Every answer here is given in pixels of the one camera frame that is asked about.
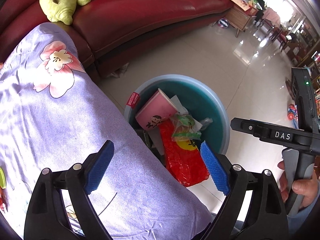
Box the red plastic snack bag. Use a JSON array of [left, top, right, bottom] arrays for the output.
[[159, 119, 209, 187]]

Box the clear green snack packet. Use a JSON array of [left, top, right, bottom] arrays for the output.
[[170, 114, 202, 141]]

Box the white paper towel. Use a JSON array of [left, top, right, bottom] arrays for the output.
[[170, 95, 189, 115]]

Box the pink paper cup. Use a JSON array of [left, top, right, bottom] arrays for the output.
[[135, 88, 178, 131]]

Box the teal round trash bin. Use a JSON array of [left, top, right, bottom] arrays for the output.
[[124, 74, 230, 154]]

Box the person's right hand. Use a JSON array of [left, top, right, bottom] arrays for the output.
[[278, 160, 319, 211]]

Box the small red candy wrapper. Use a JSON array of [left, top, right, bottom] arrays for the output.
[[0, 188, 8, 213]]

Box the green plastic lid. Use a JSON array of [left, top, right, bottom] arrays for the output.
[[0, 167, 7, 189]]

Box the crumpled clear plastic bag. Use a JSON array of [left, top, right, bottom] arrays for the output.
[[200, 118, 213, 131]]

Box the wooden side table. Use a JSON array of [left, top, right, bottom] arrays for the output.
[[225, 0, 257, 37]]

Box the small ball under table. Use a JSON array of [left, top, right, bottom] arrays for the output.
[[217, 18, 229, 29]]

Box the red label on bin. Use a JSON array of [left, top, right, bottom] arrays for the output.
[[126, 92, 140, 109]]

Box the dark red leather sofa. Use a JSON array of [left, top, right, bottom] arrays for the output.
[[1, 0, 232, 77]]

